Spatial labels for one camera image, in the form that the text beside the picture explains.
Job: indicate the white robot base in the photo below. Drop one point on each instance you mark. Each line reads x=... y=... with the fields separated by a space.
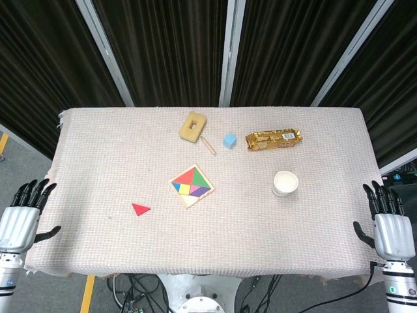
x=202 y=293

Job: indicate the yellow sponge with hole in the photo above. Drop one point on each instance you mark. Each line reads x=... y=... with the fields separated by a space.
x=185 y=130

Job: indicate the grey metal floor rail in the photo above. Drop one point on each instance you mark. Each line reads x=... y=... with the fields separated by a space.
x=23 y=140
x=399 y=167

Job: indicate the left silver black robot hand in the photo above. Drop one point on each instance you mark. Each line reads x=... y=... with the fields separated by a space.
x=19 y=225

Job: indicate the small pink tangram triangle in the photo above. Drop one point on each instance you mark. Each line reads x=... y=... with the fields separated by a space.
x=194 y=189

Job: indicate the colourful tangram puzzle tray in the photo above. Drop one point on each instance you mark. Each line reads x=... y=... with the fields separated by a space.
x=187 y=199

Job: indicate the red triangle piece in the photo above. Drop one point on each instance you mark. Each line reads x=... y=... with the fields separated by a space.
x=140 y=209

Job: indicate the white paper cup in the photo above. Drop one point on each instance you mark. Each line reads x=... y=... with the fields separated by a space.
x=285 y=182

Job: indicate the yellow tangram piece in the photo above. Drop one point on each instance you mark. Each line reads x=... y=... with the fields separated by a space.
x=185 y=189

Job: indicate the gold foil snack package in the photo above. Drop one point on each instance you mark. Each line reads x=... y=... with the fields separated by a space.
x=270 y=140

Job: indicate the beige woven tablecloth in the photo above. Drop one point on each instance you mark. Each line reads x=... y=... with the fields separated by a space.
x=228 y=234

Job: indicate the large green tangram triangle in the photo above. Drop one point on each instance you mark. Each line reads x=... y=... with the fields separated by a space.
x=199 y=180

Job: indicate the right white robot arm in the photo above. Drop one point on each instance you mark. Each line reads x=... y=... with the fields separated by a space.
x=400 y=287

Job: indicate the large red tangram triangle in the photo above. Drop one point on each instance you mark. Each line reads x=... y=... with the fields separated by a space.
x=187 y=178

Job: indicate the light blue cube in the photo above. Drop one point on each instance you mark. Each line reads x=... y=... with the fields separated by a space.
x=229 y=141

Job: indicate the black equipment with blue lights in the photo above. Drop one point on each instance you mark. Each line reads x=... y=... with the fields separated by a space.
x=397 y=177

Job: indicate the grey metal frame post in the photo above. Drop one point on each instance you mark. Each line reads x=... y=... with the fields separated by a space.
x=230 y=52
x=104 y=52
x=355 y=49

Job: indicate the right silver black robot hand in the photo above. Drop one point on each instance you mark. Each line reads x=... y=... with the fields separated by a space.
x=394 y=234

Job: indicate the small blue tangram triangle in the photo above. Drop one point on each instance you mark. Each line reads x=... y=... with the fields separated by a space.
x=176 y=187

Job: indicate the dark pleated curtain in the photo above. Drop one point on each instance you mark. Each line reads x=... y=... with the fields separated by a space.
x=42 y=71
x=391 y=98
x=286 y=52
x=169 y=52

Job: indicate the purple wooden parallelogram puzzle piece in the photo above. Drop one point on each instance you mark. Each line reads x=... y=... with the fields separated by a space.
x=200 y=191

